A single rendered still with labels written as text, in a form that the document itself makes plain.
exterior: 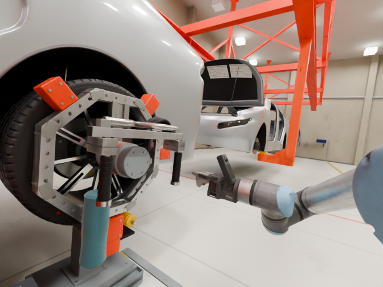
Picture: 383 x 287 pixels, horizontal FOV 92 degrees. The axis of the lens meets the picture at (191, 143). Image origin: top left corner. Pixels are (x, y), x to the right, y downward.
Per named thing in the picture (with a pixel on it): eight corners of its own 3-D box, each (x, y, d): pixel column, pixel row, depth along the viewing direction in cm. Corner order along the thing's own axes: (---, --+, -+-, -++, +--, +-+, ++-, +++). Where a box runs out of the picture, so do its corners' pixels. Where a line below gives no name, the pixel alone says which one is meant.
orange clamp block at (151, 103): (142, 115, 98) (150, 103, 102) (152, 116, 94) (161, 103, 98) (134, 106, 93) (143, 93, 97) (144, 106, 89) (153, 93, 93)
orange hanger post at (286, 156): (259, 160, 411) (274, 47, 395) (293, 165, 373) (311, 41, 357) (257, 160, 398) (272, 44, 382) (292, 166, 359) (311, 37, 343)
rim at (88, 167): (121, 100, 114) (8, 95, 73) (146, 100, 101) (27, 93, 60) (125, 177, 123) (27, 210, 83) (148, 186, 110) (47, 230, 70)
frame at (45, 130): (148, 197, 108) (157, 105, 105) (156, 201, 104) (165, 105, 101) (28, 236, 63) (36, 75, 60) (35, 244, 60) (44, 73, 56)
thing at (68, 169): (119, 159, 114) (101, 109, 101) (127, 161, 110) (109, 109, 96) (66, 190, 91) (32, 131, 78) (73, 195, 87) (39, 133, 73)
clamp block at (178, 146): (169, 148, 89) (170, 138, 89) (184, 151, 84) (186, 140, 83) (162, 148, 85) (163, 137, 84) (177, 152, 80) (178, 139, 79)
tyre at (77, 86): (130, 88, 118) (-26, 70, 65) (157, 86, 105) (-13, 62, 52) (134, 184, 131) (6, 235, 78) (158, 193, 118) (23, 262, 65)
